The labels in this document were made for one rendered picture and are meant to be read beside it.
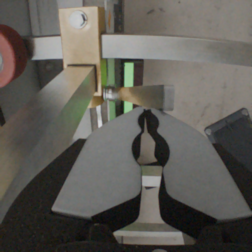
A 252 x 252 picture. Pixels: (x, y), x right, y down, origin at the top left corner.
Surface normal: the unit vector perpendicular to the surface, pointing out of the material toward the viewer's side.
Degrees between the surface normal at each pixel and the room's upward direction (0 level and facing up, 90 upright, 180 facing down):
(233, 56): 0
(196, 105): 0
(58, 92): 90
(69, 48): 0
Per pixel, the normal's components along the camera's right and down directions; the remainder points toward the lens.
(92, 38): -0.06, 0.52
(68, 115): 1.00, 0.04
